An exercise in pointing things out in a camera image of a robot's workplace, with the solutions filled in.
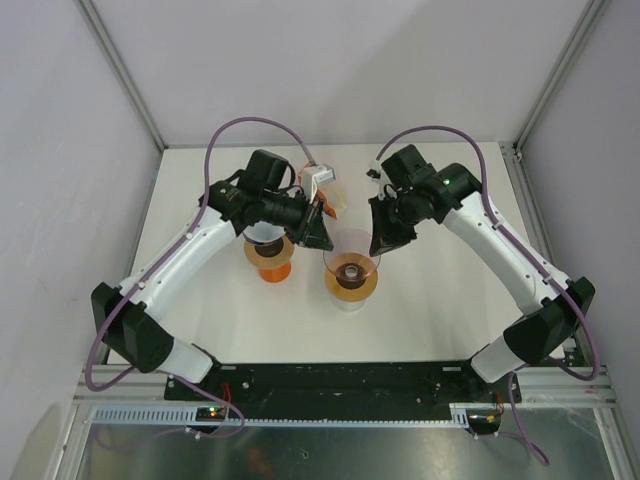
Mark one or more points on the orange glass carafe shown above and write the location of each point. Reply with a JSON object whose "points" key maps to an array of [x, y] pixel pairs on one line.
{"points": [[275, 275]]}

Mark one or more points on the aluminium frame post left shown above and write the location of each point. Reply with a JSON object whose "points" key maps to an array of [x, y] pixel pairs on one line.
{"points": [[103, 39]]}

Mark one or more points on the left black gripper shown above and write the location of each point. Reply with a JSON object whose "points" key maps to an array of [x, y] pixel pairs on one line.
{"points": [[312, 231]]}

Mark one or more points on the aluminium frame post right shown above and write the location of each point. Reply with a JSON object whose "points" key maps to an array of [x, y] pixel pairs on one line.
{"points": [[565, 61]]}

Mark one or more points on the white cable duct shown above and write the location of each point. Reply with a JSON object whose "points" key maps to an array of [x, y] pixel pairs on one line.
{"points": [[191, 416]]}

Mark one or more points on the clear glass carafe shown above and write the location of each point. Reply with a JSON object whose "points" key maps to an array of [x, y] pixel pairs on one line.
{"points": [[348, 306]]}

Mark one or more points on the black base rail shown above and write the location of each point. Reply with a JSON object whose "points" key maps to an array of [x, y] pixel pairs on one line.
{"points": [[348, 390]]}

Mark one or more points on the orange coffee filter box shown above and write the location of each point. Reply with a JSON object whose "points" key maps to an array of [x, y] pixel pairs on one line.
{"points": [[332, 195]]}

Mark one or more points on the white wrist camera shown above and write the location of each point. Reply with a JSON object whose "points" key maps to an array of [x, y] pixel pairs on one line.
{"points": [[376, 173], [314, 176]]}

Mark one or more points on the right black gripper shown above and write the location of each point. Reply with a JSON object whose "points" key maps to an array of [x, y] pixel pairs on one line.
{"points": [[384, 239]]}

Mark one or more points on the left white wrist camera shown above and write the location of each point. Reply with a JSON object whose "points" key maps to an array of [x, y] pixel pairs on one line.
{"points": [[314, 176]]}

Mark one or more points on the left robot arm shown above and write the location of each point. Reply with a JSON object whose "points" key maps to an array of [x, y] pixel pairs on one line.
{"points": [[267, 191]]}

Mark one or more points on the white paper coffee filter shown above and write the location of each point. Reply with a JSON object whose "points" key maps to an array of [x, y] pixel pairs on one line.
{"points": [[264, 231]]}

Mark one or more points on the aluminium frame post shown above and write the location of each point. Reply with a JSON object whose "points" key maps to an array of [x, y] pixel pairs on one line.
{"points": [[565, 61], [103, 39]]}

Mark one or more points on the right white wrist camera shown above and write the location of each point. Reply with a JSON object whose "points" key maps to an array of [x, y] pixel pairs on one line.
{"points": [[376, 173]]}

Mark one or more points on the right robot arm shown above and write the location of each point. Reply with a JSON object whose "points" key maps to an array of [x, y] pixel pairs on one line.
{"points": [[412, 190]]}

